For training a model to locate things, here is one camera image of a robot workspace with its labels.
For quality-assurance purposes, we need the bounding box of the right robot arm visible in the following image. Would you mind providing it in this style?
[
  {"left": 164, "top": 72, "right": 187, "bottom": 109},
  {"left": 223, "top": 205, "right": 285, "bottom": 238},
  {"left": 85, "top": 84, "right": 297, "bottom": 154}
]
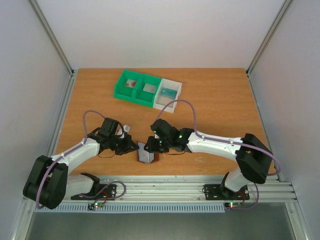
[{"left": 144, "top": 118, "right": 273, "bottom": 199}]

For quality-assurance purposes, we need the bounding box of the green bin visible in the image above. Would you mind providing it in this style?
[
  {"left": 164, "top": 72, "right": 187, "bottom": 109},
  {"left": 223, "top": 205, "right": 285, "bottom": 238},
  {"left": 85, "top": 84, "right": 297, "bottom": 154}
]
[
  {"left": 133, "top": 74, "right": 162, "bottom": 108},
  {"left": 113, "top": 69, "right": 143, "bottom": 102}
]

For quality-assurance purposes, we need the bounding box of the left frame post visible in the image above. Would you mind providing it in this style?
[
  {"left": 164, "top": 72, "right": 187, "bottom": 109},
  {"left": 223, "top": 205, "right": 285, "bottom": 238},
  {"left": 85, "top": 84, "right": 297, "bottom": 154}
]
[{"left": 28, "top": 0, "right": 76, "bottom": 76}]

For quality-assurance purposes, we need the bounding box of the teal vip card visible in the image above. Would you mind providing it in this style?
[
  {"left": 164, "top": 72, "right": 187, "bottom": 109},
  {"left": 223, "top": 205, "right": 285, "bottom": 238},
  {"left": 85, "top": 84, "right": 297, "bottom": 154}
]
[{"left": 160, "top": 87, "right": 178, "bottom": 99}]

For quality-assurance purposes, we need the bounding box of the aluminium rail frame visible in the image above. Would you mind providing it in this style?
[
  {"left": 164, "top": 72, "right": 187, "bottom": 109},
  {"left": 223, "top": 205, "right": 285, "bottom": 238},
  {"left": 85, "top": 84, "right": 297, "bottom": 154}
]
[{"left": 99, "top": 175, "right": 298, "bottom": 203}]

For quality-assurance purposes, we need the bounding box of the white floral card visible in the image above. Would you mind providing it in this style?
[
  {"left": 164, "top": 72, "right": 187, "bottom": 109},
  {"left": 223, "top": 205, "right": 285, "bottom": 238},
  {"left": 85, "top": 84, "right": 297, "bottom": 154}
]
[{"left": 138, "top": 142, "right": 150, "bottom": 163}]

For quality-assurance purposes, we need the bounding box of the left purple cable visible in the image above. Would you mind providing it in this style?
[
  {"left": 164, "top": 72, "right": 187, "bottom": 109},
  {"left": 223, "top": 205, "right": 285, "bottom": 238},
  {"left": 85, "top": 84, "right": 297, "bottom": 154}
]
[{"left": 35, "top": 109, "right": 127, "bottom": 210}]

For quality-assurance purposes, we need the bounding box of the white vip card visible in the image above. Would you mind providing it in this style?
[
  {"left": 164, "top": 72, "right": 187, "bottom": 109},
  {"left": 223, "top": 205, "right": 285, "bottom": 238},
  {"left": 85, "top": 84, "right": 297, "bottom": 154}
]
[{"left": 143, "top": 83, "right": 157, "bottom": 94}]

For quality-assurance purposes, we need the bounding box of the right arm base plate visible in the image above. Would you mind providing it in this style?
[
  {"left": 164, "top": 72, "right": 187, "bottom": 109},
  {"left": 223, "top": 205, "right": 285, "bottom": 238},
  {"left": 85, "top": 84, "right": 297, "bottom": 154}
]
[{"left": 202, "top": 184, "right": 250, "bottom": 201}]

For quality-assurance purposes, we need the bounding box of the brown leather card holder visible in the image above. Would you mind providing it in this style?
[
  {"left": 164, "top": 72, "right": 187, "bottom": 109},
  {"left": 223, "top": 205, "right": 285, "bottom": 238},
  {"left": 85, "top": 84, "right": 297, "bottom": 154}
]
[{"left": 137, "top": 142, "right": 160, "bottom": 164}]

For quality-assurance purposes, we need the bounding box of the grey slotted cable duct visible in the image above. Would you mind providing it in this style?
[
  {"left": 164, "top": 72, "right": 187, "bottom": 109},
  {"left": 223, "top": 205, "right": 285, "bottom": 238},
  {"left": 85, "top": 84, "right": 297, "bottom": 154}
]
[{"left": 34, "top": 202, "right": 225, "bottom": 214}]

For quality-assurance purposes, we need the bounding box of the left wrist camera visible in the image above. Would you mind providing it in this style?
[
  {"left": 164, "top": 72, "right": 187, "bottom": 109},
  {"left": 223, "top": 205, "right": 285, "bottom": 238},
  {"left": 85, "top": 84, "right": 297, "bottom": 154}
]
[{"left": 120, "top": 125, "right": 130, "bottom": 138}]

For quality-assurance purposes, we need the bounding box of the white bin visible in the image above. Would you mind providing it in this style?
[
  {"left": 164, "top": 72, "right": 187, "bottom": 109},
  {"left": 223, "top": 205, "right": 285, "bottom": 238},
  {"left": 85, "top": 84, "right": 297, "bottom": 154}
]
[{"left": 152, "top": 78, "right": 183, "bottom": 110}]

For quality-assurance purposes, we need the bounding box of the frame post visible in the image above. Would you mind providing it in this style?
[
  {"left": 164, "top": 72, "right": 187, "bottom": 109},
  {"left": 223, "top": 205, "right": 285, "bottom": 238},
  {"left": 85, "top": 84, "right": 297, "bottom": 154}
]
[
  {"left": 246, "top": 0, "right": 295, "bottom": 76},
  {"left": 28, "top": 0, "right": 76, "bottom": 76}
]

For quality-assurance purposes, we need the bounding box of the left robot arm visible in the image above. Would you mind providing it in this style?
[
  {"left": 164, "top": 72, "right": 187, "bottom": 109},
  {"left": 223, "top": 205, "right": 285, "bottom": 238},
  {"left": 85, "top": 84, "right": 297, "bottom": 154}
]
[{"left": 22, "top": 117, "right": 139, "bottom": 210}]

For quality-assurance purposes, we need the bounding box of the red patterned card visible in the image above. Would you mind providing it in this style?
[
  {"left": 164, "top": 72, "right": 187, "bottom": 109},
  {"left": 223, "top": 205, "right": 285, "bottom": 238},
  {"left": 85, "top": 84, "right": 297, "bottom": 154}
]
[{"left": 125, "top": 79, "right": 137, "bottom": 88}]

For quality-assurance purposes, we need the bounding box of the left green bin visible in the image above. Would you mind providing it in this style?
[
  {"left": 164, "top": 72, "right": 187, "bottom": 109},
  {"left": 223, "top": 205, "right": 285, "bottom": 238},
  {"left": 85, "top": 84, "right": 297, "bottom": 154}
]
[{"left": 113, "top": 69, "right": 143, "bottom": 102}]

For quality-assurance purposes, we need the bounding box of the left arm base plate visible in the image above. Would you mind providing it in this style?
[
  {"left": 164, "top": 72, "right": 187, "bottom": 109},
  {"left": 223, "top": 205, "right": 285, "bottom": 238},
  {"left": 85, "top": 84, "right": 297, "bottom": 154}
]
[{"left": 70, "top": 184, "right": 117, "bottom": 201}]

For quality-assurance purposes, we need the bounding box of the right frame post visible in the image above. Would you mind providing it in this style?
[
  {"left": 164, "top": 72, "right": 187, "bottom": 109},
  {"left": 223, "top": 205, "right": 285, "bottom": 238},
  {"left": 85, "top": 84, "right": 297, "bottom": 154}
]
[{"left": 246, "top": 0, "right": 295, "bottom": 76}]

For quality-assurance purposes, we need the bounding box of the middle green bin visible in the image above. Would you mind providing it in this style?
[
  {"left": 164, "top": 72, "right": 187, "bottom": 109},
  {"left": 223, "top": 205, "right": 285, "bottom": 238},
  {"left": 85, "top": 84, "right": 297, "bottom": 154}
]
[{"left": 133, "top": 74, "right": 162, "bottom": 108}]

